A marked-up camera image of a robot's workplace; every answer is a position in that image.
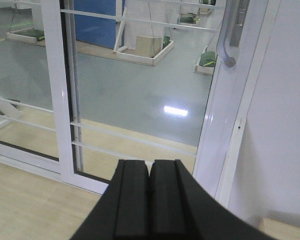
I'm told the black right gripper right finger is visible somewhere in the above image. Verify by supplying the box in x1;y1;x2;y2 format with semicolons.
150;159;271;240

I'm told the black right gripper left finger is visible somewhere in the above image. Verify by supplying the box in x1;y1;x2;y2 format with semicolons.
71;159;149;240

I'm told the white framed sliding glass door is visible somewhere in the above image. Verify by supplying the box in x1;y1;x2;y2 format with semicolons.
41;0;268;198

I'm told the silver door handle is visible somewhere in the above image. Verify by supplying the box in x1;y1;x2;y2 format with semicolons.
216;0;239;68

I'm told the white fixed glass door panel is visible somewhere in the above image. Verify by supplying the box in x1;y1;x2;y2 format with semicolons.
0;0;60;174

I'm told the green bag near door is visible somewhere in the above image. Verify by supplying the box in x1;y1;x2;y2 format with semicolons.
198;51;217;68

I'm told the silver door lock plate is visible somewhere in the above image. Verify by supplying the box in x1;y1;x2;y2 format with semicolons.
229;0;250;47

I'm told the light wooden step block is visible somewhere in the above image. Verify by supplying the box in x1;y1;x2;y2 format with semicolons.
258;218;300;240

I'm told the wooden box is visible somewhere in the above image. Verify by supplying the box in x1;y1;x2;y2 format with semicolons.
134;35;163;58

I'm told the blue partition panel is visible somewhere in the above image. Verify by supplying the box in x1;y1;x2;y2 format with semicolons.
73;0;116;49

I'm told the left white wooden tray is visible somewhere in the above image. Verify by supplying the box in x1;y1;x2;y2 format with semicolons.
6;28;45;44

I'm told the white door jamb frame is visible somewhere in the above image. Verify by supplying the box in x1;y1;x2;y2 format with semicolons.
212;0;282;208

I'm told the white wooden tray frame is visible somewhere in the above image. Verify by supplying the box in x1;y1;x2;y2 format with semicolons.
113;36;175;67

